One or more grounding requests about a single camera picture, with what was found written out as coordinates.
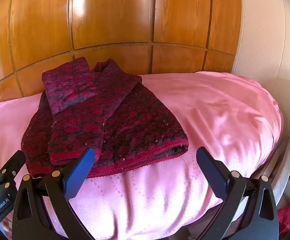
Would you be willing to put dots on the pink bedspread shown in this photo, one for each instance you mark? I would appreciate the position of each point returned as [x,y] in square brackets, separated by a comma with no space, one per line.
[210,120]

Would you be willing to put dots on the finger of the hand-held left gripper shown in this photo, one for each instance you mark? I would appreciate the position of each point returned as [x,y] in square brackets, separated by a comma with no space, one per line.
[14,162]

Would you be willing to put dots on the wooden bed frame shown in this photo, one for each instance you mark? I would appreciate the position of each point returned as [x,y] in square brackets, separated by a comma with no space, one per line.
[283,162]

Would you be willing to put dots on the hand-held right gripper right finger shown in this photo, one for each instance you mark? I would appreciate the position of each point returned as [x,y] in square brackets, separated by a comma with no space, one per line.
[211,173]

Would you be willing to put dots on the red black patterned sweater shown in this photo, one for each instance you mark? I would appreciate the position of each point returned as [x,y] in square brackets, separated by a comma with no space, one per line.
[114,120]

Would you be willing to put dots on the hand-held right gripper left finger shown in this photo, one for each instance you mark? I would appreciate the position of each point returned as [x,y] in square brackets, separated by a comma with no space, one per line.
[79,173]

